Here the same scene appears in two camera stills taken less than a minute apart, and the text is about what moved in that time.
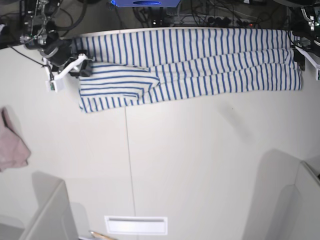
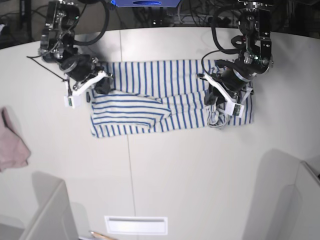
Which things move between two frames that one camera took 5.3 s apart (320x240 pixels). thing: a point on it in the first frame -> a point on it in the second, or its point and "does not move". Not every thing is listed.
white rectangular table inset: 133,224 does not move
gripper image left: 59,51 -> 82,72
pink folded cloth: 13,151 does not move
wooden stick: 100,236 does not move
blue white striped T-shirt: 131,67 -> 157,95
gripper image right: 308,42 -> 236,87
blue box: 146,3 does not move
